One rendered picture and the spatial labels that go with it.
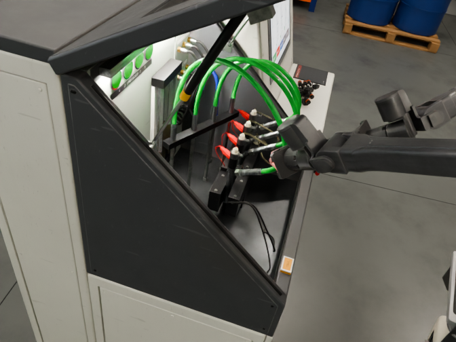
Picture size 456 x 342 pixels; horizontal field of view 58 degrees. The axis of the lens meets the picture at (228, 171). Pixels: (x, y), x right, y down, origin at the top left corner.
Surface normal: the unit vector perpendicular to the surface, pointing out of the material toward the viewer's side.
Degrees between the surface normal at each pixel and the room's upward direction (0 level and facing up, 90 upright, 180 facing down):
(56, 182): 90
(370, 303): 0
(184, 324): 90
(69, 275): 90
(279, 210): 0
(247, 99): 90
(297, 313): 0
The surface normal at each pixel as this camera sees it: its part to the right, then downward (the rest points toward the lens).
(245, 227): 0.14, -0.76
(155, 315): -0.28, 0.59
